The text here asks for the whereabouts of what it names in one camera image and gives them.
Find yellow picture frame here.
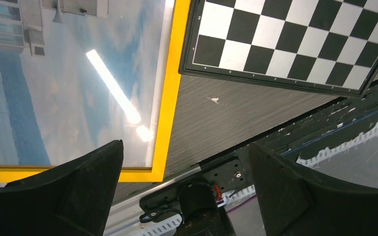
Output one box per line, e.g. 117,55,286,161
0,0,189,183

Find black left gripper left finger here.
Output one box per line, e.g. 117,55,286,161
0,140,124,236

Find white slotted cable duct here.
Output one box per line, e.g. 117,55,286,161
134,121,378,236

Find aluminium front rail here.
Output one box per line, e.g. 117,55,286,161
104,164,203,236

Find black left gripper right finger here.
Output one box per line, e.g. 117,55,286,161
249,144,378,236

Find black white chessboard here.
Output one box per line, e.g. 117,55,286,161
179,0,378,96

